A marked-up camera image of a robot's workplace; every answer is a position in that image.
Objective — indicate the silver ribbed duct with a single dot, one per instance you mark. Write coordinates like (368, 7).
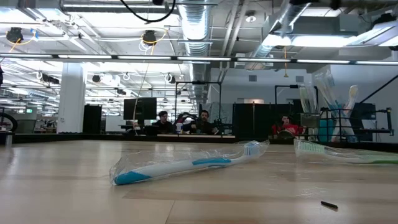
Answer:
(196, 25)

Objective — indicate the bright rectangular ceiling light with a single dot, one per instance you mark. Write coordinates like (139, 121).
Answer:
(311, 40)

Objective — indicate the pale toothbrush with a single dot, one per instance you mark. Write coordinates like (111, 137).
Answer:
(304, 99)
(311, 99)

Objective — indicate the black frame stand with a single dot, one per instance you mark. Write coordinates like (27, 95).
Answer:
(199, 82)
(289, 86)

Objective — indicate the green toothbrush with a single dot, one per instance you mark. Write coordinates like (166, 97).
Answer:
(308, 147)

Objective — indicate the silver spiral duct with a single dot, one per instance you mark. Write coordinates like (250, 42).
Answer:
(289, 15)

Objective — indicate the person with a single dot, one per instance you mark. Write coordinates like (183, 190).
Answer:
(289, 127)
(203, 124)
(163, 124)

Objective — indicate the small black stick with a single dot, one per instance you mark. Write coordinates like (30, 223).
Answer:
(329, 204)

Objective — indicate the small grey metal cylinder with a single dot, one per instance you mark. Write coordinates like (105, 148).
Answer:
(8, 138)

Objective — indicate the black partition panel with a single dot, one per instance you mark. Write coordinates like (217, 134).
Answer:
(258, 121)

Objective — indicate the black wheel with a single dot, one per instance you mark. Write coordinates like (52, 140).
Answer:
(14, 119)

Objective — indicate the grey box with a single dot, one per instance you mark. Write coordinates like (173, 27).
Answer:
(25, 126)

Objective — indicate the white square pillar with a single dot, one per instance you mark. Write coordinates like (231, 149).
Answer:
(71, 99)

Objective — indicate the long ceiling light bar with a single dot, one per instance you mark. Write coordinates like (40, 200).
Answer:
(93, 56)

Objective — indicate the orange toothbrush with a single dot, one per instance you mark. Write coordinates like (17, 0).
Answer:
(353, 93)

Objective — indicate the black computer monitor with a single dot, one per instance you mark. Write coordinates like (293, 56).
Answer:
(140, 109)

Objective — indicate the black tall cabinet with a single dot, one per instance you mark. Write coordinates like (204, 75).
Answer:
(92, 119)

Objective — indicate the grey cloth cover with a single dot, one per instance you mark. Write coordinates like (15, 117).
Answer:
(220, 109)

